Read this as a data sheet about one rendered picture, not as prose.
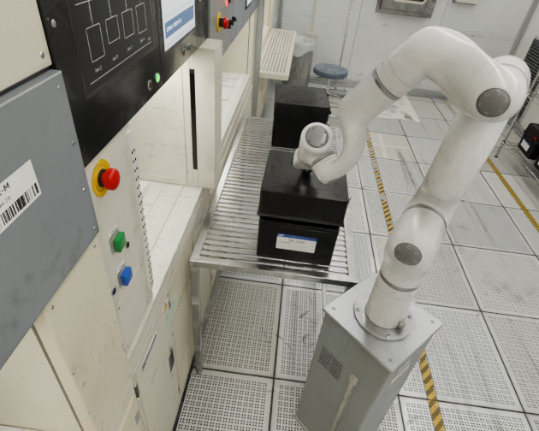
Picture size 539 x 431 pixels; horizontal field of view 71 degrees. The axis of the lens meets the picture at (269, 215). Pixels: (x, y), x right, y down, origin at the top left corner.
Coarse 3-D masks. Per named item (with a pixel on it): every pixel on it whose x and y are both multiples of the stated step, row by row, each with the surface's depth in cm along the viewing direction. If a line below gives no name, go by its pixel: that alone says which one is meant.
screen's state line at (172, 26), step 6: (192, 6) 107; (186, 12) 101; (192, 12) 107; (174, 18) 92; (180, 18) 97; (186, 18) 102; (168, 24) 89; (174, 24) 93; (180, 24) 98; (168, 30) 89; (174, 30) 94; (168, 36) 90
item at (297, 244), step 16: (272, 224) 130; (288, 224) 129; (304, 224) 156; (320, 224) 157; (272, 240) 134; (288, 240) 133; (304, 240) 133; (320, 240) 132; (272, 256) 139; (288, 256) 138; (304, 256) 137; (320, 256) 136
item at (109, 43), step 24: (72, 0) 51; (96, 0) 57; (120, 0) 64; (144, 0) 74; (72, 24) 52; (96, 24) 58; (120, 24) 65; (144, 24) 75; (96, 48) 59; (120, 48) 67; (144, 48) 77; (96, 72) 60; (120, 72) 68; (96, 168) 65; (96, 192) 66; (144, 216) 90; (120, 264) 81; (120, 288) 82; (192, 360) 180
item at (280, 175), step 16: (272, 160) 137; (288, 160) 138; (272, 176) 128; (288, 176) 129; (304, 176) 130; (272, 192) 121; (288, 192) 121; (304, 192) 122; (320, 192) 123; (336, 192) 124; (272, 208) 125; (288, 208) 124; (304, 208) 124; (320, 208) 123; (336, 208) 122; (336, 224) 126
